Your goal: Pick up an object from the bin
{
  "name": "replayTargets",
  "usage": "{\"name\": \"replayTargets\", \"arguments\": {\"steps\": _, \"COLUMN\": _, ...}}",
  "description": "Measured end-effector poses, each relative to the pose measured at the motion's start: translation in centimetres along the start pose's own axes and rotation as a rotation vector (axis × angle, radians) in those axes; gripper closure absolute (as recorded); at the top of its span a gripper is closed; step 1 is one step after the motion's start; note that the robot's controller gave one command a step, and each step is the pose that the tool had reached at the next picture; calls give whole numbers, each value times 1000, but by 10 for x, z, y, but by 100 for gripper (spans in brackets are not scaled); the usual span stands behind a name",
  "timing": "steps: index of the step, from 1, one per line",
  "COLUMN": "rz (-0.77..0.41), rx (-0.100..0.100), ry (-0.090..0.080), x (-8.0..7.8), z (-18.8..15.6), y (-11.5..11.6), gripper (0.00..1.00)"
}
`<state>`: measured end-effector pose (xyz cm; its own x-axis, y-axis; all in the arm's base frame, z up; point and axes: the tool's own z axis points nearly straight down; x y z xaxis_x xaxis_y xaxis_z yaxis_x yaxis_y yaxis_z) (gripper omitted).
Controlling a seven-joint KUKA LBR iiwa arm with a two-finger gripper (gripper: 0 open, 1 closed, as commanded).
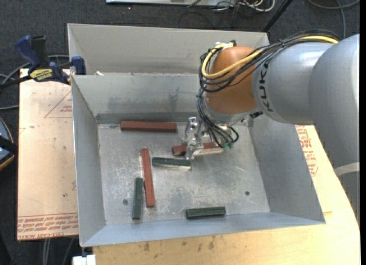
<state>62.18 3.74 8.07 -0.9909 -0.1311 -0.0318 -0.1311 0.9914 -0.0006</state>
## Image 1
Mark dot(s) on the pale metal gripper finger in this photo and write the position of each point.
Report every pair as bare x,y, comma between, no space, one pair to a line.
193,151
191,128

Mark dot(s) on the red-brown block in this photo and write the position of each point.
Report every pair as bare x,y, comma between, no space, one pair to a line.
148,178
178,150
148,126

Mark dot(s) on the dark green flat block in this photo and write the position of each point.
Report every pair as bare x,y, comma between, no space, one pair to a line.
206,212
168,162
137,198

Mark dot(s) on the grey metal bin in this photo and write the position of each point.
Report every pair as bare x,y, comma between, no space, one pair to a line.
217,181

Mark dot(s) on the brown cardboard board, red print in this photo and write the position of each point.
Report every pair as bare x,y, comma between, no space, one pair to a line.
43,144

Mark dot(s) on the black cylinder on white bracket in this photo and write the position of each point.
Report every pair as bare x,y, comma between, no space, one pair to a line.
255,114

